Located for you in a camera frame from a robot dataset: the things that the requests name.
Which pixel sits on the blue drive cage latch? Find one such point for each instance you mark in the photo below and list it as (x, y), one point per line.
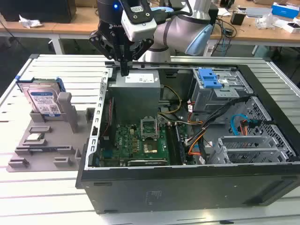
(208, 78)

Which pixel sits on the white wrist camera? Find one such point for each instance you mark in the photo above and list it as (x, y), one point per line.
(140, 30)

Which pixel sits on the black computer tower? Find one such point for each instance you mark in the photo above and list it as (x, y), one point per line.
(35, 9)

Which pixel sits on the black desktop computer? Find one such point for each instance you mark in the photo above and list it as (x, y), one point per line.
(214, 14)

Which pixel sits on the silver CPU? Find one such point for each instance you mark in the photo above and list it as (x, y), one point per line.
(34, 137)

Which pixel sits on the RAM stick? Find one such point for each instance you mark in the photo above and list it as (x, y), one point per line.
(49, 148)

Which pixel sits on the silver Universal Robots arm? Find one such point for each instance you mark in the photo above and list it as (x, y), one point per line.
(178, 30)

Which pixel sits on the brown cardboard box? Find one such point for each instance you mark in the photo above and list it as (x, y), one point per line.
(86, 2)

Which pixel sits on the crumpled white paper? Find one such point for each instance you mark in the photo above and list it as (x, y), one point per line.
(30, 23)

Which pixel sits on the green motherboard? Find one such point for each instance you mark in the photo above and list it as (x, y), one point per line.
(126, 140)

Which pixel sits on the white phone box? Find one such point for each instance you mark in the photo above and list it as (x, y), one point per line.
(291, 28)

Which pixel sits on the small black box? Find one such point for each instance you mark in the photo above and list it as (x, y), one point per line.
(237, 18)

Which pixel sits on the grey metal drive cage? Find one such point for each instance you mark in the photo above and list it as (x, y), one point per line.
(211, 98)

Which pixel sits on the grey metal disk bay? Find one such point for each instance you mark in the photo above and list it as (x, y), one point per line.
(246, 150)

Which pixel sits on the grey tray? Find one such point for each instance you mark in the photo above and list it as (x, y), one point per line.
(257, 11)

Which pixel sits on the black graphics card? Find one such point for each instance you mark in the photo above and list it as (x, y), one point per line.
(147, 162)

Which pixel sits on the hard disk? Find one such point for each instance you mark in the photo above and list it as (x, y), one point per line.
(42, 98)

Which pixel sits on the blue cardboard box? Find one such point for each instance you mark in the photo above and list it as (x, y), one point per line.
(284, 10)

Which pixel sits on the grey power supply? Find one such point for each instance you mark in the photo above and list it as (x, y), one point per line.
(133, 98)

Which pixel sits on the clear plastic bag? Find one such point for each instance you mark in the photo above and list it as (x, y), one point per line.
(264, 21)

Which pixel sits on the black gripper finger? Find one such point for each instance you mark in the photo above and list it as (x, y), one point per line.
(144, 48)
(103, 44)

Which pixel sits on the black RAM slot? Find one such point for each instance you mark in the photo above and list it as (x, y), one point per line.
(170, 145)
(177, 145)

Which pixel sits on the black open PC case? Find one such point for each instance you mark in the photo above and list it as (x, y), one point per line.
(164, 187)

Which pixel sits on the wooden desk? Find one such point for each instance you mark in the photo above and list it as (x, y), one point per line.
(82, 28)

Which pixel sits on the CPU socket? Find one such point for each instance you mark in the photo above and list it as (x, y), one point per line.
(150, 148)

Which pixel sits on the blue tape piece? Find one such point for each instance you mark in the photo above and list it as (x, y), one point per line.
(17, 77)

